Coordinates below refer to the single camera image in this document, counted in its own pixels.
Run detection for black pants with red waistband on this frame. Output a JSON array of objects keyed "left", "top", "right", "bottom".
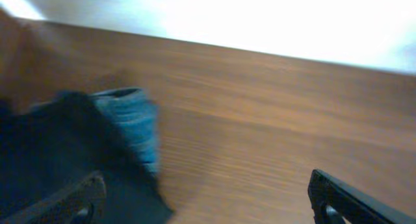
[{"left": 1, "top": 93, "right": 172, "bottom": 224}]

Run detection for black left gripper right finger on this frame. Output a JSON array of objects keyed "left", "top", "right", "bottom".
[{"left": 307, "top": 169, "right": 415, "bottom": 224}]

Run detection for blue denim jeans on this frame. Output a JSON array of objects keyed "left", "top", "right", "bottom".
[{"left": 90, "top": 87, "right": 160, "bottom": 175}]

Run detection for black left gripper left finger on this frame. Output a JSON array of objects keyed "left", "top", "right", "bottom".
[{"left": 1, "top": 171, "right": 107, "bottom": 224}]

